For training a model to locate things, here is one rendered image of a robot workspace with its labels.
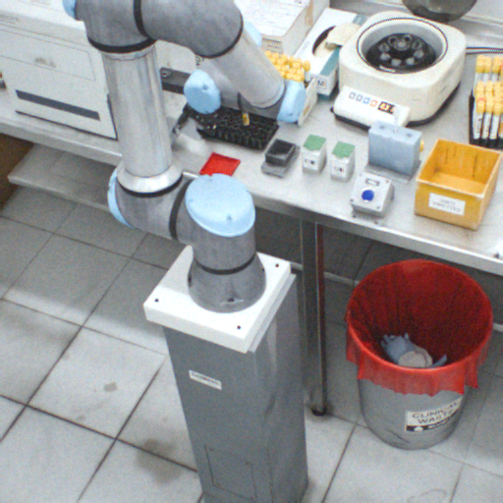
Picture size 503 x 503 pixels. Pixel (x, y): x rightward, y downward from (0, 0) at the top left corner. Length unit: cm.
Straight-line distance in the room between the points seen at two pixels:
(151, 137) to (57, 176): 146
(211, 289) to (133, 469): 104
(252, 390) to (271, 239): 94
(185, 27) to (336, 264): 137
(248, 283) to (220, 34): 50
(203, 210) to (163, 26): 35
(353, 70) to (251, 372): 72
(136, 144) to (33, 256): 163
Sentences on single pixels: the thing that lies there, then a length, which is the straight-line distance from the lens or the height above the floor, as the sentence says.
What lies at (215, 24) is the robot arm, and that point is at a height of 148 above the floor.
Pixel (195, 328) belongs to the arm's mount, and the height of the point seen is 90.
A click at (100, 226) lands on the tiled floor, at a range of 317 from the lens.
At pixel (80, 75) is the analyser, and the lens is 205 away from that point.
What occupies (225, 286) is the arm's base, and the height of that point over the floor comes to 98.
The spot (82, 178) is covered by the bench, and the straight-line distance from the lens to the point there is 296.
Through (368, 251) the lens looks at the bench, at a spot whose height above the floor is 27.
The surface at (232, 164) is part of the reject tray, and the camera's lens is 202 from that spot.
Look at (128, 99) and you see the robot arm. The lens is 150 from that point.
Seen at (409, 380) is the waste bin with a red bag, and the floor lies 40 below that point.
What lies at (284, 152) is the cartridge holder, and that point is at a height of 89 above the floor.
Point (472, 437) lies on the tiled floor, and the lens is 263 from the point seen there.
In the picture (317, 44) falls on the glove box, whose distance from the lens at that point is 225.
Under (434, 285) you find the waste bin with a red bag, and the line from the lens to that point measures 243.
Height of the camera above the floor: 226
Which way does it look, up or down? 49 degrees down
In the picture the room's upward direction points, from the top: 6 degrees counter-clockwise
